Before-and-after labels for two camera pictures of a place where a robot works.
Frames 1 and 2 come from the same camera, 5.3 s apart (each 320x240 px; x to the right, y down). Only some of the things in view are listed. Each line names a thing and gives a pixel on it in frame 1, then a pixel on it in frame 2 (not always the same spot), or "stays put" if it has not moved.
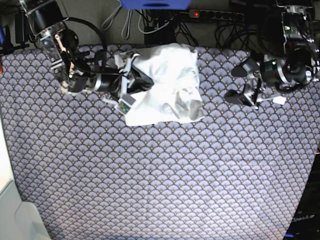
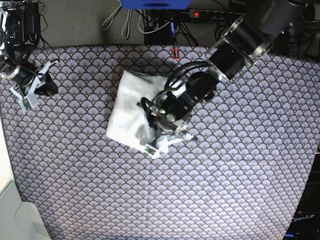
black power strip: (215, 14) stays put
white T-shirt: (175, 95) -> (129, 123)
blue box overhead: (161, 4) stays put
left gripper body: (124, 83) -> (27, 92)
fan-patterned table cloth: (238, 173) stays put
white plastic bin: (19, 220) stays put
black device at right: (306, 225) stays put
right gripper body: (269, 71) -> (167, 134)
